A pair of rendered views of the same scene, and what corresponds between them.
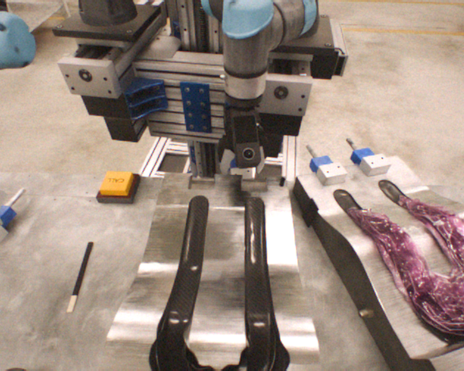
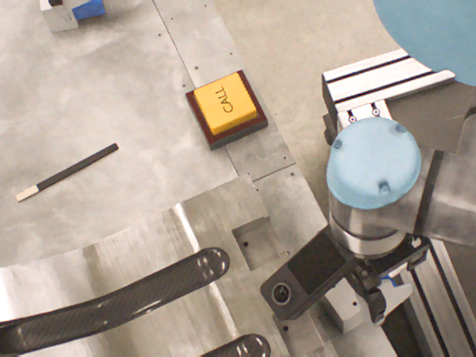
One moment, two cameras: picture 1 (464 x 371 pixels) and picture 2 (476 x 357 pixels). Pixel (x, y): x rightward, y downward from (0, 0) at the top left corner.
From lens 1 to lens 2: 0.82 m
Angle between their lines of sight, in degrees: 41
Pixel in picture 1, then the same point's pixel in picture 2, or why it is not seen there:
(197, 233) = (162, 292)
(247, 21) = (333, 180)
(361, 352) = not seen: outside the picture
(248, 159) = (272, 299)
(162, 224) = (150, 235)
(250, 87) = (339, 234)
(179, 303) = (38, 329)
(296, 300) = not seen: outside the picture
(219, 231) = (178, 322)
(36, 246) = (77, 81)
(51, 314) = (4, 179)
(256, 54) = (345, 217)
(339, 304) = not seen: outside the picture
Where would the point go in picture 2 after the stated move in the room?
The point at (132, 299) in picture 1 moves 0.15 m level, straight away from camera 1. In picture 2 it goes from (19, 274) to (78, 155)
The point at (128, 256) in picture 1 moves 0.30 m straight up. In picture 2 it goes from (121, 212) to (64, 98)
